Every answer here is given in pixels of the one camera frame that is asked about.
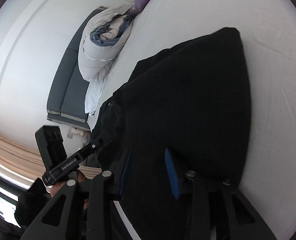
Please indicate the beige curtain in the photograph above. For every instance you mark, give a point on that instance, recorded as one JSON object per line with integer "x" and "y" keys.
{"x": 18, "y": 164}

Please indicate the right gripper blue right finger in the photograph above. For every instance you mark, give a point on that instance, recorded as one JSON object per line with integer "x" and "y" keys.
{"x": 175, "y": 181}

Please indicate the black denim pants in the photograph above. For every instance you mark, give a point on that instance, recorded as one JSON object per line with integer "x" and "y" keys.
{"x": 194, "y": 100}

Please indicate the dark grey upholstered headboard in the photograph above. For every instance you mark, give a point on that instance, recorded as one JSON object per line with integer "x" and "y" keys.
{"x": 65, "y": 103}

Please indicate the white bed sheet mattress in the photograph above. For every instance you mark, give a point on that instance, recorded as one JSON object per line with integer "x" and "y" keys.
{"x": 263, "y": 206}

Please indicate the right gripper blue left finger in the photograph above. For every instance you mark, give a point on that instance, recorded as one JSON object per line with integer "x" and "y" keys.
{"x": 125, "y": 171}

